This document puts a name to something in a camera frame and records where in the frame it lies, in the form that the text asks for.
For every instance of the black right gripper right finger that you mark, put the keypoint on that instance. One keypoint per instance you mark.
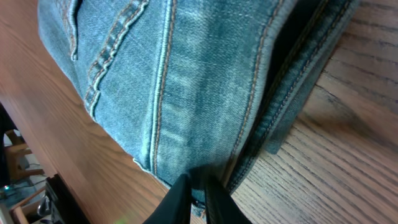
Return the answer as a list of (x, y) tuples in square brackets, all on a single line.
[(220, 207)]

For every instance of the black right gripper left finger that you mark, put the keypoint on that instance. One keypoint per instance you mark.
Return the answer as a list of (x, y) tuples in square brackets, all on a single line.
[(175, 207)]

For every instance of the light blue denim jeans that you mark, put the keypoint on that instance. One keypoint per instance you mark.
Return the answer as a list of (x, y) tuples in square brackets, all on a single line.
[(196, 87)]

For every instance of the black equipment under table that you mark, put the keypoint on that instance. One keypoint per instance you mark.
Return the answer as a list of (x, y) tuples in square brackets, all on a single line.
[(64, 208)]

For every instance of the wooden chair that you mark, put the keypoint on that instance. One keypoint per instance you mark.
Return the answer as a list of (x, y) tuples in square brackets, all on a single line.
[(14, 153)]

